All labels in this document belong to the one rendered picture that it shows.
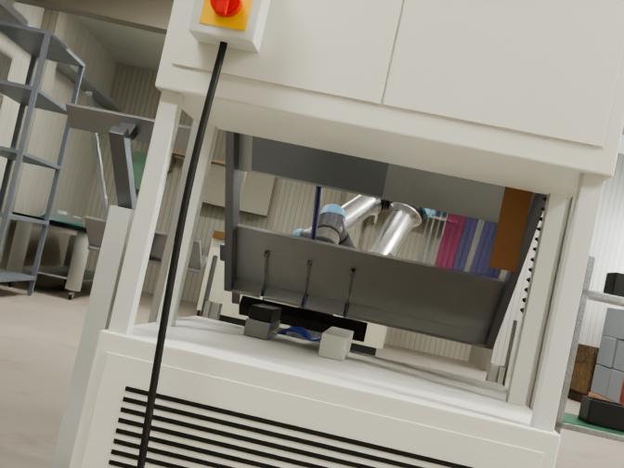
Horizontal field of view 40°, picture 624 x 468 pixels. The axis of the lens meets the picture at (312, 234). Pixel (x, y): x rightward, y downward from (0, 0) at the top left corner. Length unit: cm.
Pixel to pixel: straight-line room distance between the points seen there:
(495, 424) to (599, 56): 56
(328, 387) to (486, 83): 51
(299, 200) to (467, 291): 968
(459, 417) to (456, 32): 57
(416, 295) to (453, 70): 95
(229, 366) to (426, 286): 92
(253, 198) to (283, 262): 923
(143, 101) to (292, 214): 256
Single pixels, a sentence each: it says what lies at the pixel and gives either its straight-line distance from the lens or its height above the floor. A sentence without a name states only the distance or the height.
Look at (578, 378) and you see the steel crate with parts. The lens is 962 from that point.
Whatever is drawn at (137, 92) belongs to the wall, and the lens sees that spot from 1214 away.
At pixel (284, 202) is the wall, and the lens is 1175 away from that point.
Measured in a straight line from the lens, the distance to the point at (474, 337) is 222.
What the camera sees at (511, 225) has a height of 93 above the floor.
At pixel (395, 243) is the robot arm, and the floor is 91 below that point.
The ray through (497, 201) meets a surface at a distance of 193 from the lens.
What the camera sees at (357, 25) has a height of 115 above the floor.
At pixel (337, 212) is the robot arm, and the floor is 95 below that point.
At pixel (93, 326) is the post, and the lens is 226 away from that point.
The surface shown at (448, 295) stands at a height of 78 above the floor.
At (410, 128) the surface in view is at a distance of 130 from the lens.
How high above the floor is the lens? 78
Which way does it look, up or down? 2 degrees up
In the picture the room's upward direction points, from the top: 12 degrees clockwise
